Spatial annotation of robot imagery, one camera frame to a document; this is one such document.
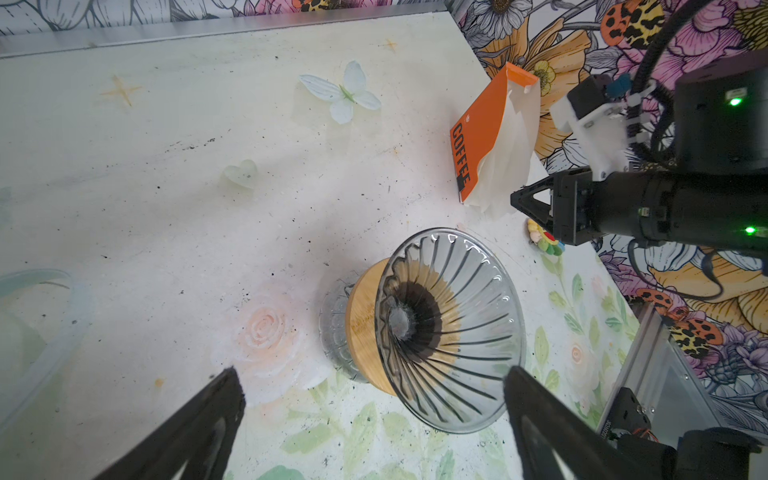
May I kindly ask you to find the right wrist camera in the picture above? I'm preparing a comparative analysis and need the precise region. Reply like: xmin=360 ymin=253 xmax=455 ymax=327
xmin=550 ymin=73 xmax=657 ymax=181

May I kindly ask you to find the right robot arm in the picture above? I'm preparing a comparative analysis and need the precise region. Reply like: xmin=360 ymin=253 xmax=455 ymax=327
xmin=510 ymin=1 xmax=767 ymax=257

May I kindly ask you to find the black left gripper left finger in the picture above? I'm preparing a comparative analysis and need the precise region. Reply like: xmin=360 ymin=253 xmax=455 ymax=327
xmin=97 ymin=367 xmax=246 ymax=479

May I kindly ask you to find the colourful small toy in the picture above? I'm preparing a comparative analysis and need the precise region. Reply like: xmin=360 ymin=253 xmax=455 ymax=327
xmin=526 ymin=219 xmax=565 ymax=257

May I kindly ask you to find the aluminium front rail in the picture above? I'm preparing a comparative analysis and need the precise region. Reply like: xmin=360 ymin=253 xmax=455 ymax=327
xmin=596 ymin=302 xmax=768 ymax=480

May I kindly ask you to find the grey ribbed glass dripper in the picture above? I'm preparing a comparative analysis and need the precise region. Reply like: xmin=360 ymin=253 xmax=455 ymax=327
xmin=374 ymin=227 xmax=525 ymax=434

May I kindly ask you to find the orange coffee filter pack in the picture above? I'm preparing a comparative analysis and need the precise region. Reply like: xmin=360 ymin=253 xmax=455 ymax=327
xmin=450 ymin=63 xmax=540 ymax=220

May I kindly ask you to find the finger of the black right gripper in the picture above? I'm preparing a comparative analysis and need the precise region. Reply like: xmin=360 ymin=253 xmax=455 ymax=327
xmin=510 ymin=179 xmax=554 ymax=231

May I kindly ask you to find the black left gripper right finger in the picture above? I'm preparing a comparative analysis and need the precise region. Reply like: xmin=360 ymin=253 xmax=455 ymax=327
xmin=504 ymin=366 xmax=653 ymax=479

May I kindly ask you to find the grey ribbed glass pitcher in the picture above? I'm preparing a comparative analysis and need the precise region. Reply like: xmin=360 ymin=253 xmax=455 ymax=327
xmin=319 ymin=271 xmax=368 ymax=384

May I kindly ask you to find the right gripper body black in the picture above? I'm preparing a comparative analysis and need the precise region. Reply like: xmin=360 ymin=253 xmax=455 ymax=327
xmin=548 ymin=169 xmax=767 ymax=252

